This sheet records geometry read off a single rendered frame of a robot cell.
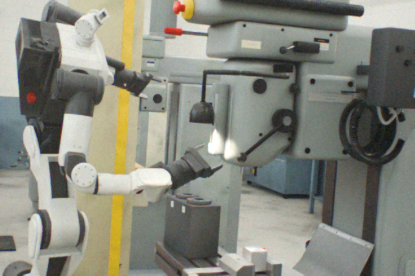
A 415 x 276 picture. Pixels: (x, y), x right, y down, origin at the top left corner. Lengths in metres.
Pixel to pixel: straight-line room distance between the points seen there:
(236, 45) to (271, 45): 0.11
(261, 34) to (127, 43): 1.84
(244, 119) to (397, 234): 0.59
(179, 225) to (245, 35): 0.83
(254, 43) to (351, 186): 0.62
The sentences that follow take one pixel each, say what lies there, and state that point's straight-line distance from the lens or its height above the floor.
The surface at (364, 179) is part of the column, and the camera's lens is 2.05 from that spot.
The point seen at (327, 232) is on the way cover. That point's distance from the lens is 2.21.
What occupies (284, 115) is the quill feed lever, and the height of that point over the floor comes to 1.47.
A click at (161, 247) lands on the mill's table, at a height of 0.93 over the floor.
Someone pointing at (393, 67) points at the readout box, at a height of 1.62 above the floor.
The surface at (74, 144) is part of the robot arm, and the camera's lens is 1.99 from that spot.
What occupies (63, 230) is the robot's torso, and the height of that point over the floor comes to 1.00.
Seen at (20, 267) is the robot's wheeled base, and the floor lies 0.75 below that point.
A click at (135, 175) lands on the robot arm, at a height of 1.24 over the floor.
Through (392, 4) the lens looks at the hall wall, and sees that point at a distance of 8.49.
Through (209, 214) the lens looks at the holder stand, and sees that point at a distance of 2.25.
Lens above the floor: 1.53
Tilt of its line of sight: 3 degrees down
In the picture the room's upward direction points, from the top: 4 degrees clockwise
